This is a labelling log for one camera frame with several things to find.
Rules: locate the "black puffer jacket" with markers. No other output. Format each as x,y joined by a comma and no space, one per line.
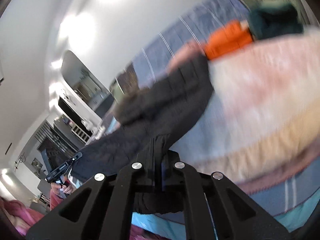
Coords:
169,110

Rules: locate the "person's left hand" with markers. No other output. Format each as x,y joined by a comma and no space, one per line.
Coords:
58,188

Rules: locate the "white arched shelf cabinet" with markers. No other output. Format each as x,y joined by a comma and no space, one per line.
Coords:
77,93

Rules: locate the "brown fleece garment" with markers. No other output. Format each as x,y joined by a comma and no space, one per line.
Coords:
129,108

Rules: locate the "dark patterned pillow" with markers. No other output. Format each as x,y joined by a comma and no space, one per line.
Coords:
127,80

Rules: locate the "pink folded quilted jacket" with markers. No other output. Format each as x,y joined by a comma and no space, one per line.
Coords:
185,53

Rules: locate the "orange folded puffer jacket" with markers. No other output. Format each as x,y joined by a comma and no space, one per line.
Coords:
229,38

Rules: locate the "pink cream plush blanket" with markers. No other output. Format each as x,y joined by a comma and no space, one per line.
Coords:
261,125

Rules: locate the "dark green folded fleece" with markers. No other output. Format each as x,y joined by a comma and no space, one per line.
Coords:
274,18

